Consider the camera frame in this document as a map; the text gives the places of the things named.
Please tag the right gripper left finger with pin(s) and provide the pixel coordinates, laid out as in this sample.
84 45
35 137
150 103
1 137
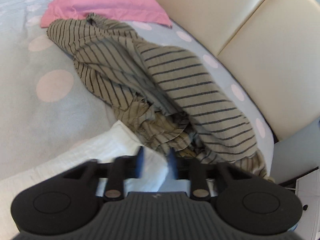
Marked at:
122 168

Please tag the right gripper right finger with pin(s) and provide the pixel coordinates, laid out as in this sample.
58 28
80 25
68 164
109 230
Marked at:
192 170

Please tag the white crinkled cotton garment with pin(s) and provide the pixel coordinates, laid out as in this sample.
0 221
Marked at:
116 142

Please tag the striped beige garment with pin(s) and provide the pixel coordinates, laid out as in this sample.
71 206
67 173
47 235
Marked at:
164 94

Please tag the white bedside cabinet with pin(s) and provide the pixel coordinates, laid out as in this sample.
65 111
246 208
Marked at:
307 190

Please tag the beige padded headboard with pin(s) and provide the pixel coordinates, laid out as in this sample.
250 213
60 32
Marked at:
271 47

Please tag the pink pillow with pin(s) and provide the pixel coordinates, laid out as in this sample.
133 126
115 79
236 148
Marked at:
148 11

